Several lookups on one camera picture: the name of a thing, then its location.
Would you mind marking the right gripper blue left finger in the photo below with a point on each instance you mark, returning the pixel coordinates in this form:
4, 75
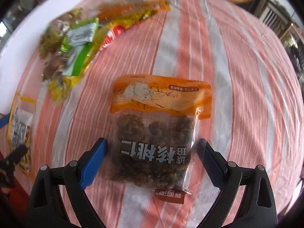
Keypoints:
46, 207

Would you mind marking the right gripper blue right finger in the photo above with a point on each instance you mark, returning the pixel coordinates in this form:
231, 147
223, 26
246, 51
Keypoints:
257, 207

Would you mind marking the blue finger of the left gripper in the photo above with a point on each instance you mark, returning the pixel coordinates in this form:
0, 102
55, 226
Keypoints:
9, 163

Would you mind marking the yellow-edged clear snack bag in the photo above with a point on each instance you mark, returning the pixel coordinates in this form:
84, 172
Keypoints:
20, 129

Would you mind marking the yellow chicken snack pack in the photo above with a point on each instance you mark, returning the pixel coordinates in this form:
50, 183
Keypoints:
61, 87

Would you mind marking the green-edged brown meat pack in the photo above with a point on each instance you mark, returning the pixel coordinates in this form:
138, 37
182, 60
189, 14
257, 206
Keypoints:
68, 39

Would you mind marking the orange walnut snack bag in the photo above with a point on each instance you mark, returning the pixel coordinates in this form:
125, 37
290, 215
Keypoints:
156, 124

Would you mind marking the orange chicken leg pack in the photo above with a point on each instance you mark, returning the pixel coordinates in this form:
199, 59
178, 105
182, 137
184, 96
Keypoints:
108, 11

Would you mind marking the striped orange white tablecloth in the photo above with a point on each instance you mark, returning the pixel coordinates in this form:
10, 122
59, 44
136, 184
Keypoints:
257, 111

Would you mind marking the white cardboard box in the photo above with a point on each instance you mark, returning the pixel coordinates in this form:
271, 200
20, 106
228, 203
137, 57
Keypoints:
21, 45

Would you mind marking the dark wooden side table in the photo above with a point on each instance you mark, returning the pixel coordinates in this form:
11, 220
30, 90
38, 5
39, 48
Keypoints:
278, 20

